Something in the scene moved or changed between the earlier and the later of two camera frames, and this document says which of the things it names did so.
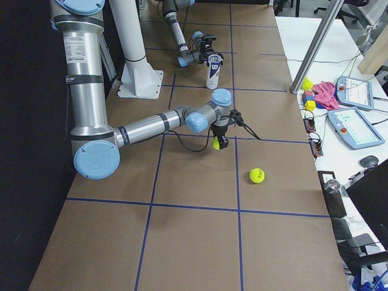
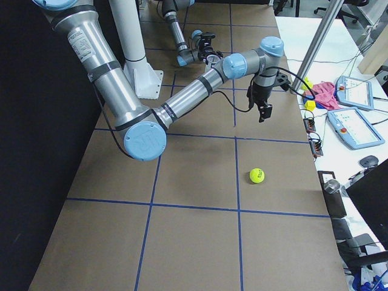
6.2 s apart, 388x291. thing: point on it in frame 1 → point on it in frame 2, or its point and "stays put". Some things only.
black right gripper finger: x=222 y=140 → x=265 y=111
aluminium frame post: x=331 y=15 stays put
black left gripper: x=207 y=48 stays put
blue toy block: x=308 y=97 stays put
